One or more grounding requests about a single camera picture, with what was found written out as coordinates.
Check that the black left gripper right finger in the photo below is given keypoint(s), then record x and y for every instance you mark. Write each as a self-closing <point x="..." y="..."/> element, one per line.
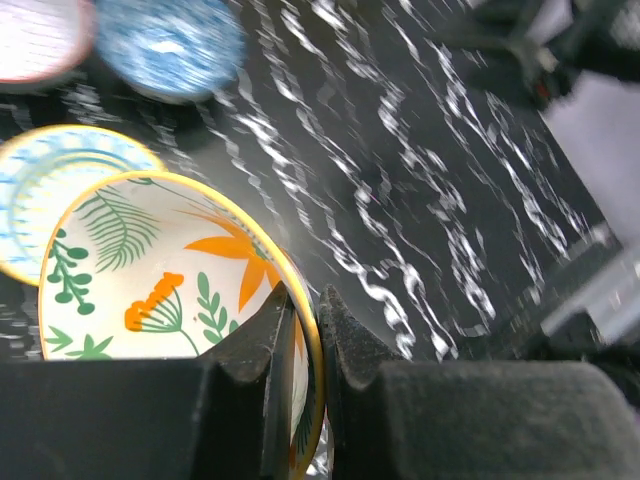
<point x="396" y="419"/>

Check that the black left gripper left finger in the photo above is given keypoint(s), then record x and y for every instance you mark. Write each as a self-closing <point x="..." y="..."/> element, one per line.
<point x="223" y="415"/>

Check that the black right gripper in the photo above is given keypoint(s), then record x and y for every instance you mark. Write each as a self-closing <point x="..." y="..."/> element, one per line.
<point x="602" y="37"/>

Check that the orange flower leaf bowl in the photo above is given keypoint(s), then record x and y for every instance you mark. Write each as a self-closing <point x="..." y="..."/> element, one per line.
<point x="152" y="264"/>

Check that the yellow sun pattern bowl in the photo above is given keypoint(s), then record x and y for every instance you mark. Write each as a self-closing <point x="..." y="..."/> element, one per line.
<point x="42" y="172"/>

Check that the blue patterned bowl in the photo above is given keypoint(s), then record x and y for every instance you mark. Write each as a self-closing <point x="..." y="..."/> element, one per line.
<point x="172" y="51"/>

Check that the grey bowl red rim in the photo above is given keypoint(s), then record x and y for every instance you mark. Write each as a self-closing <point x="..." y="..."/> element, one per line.
<point x="42" y="40"/>

